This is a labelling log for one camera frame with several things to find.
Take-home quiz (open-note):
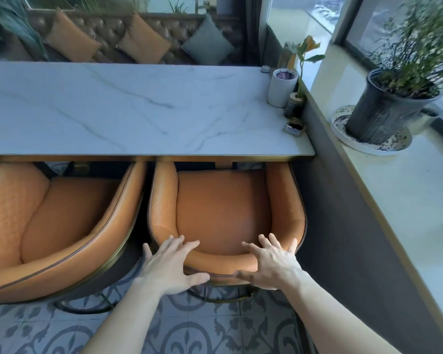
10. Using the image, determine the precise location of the brown tufted leather bench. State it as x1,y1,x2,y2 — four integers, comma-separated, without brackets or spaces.
25,8,252,66

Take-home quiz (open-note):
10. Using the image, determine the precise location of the person's right hand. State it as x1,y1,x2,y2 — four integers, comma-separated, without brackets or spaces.
236,234,304,292

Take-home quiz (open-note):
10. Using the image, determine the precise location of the grey cushion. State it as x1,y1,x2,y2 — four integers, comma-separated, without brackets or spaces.
180,13,236,66

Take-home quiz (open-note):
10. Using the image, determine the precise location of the white speckled plant saucer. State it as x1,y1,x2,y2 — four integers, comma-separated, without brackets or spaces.
330,104,413,156

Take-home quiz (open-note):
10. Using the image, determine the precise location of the dark glass bud vase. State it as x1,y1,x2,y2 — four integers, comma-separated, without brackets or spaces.
284,92,304,120

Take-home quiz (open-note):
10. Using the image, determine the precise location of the cream stone window ledge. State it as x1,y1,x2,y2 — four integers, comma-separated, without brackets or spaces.
306,24,443,354

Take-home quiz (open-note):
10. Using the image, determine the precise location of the black ribbed plant pot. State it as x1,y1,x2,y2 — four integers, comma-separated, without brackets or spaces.
345,68,442,146

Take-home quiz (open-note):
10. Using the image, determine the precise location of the dark curtain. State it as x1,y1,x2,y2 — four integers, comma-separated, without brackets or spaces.
243,0,268,65

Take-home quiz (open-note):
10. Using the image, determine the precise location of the white cylindrical holder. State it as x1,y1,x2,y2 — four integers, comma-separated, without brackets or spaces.
268,68,299,108

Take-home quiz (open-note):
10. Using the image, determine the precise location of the broad-leaved green plant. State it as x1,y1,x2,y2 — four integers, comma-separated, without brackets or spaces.
0,0,49,61

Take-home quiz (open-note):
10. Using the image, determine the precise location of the thin-leaved green bush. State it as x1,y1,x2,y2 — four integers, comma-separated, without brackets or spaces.
368,0,443,100

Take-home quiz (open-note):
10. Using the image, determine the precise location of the person's right forearm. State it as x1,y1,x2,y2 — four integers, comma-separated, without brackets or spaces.
281,271,405,354

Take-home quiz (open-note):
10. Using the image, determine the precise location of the orange leather armchair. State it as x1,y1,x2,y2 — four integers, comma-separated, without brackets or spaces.
0,160,149,314
147,160,308,303

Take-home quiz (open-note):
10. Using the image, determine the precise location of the person's left forearm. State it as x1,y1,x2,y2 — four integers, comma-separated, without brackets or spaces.
80,278,172,354

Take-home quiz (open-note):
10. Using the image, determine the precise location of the orange cushion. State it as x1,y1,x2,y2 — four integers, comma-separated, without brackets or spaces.
116,12,173,64
44,8,103,63

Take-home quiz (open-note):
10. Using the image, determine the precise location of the person's left hand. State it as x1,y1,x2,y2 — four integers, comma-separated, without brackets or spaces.
140,235,211,296

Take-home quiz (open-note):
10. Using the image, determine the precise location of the green leafy plant sprig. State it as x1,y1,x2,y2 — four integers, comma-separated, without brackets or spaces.
295,35,326,101

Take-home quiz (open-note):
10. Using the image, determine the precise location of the small metal ashtray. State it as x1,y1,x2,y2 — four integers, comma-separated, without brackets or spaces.
283,121,306,137

